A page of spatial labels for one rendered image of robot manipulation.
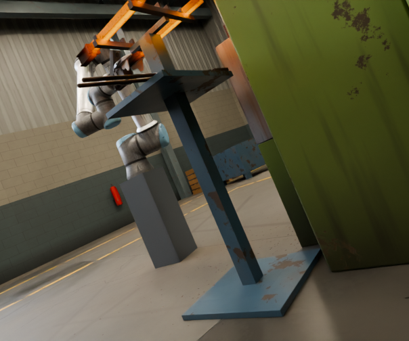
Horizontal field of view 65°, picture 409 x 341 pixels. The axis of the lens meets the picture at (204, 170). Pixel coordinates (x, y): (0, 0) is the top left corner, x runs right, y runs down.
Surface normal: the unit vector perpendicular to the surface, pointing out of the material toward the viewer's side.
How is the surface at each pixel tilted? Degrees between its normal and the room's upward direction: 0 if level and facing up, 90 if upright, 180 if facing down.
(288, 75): 90
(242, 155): 90
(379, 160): 90
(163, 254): 90
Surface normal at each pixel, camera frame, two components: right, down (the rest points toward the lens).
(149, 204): -0.47, 0.19
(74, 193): 0.58, -0.25
